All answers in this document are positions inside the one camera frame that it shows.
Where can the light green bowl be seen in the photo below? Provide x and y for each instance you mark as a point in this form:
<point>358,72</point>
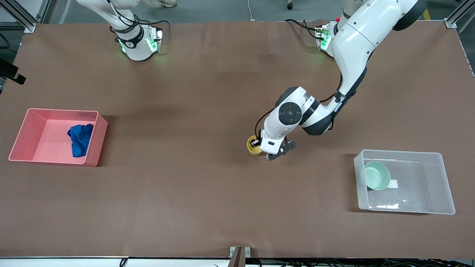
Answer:
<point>376,177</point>

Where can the aluminium frame post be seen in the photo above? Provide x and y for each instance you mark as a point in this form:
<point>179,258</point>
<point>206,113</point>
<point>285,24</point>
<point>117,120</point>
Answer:
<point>454,18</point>
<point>22,18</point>

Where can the white square label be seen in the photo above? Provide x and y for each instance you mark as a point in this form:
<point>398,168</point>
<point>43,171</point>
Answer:
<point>394,184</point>

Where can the clear plastic bin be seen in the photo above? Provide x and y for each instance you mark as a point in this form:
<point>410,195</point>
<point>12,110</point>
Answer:
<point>438,178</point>

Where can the blue cloth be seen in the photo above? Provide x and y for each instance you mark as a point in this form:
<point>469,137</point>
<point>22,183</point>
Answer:
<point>79,142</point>

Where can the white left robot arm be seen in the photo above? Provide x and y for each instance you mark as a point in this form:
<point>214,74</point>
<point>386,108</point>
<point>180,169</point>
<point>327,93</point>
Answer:
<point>356,40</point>

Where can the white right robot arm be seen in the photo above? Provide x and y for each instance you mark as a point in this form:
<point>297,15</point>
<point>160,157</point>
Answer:
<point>137,48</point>

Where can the pink plastic bin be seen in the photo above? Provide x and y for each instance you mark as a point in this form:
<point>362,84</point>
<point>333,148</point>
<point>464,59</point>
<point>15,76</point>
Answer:
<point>48,141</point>

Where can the black chair caster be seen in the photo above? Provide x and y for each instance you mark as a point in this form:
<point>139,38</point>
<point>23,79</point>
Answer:
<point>290,6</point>

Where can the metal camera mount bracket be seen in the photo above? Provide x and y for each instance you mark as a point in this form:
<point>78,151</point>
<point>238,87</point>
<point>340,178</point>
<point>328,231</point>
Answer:
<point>240,254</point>

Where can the yellow plastic cup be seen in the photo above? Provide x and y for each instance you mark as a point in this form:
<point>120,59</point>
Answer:
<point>253,151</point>

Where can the beige shoe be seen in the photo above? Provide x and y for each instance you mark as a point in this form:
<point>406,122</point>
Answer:
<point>161,3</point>

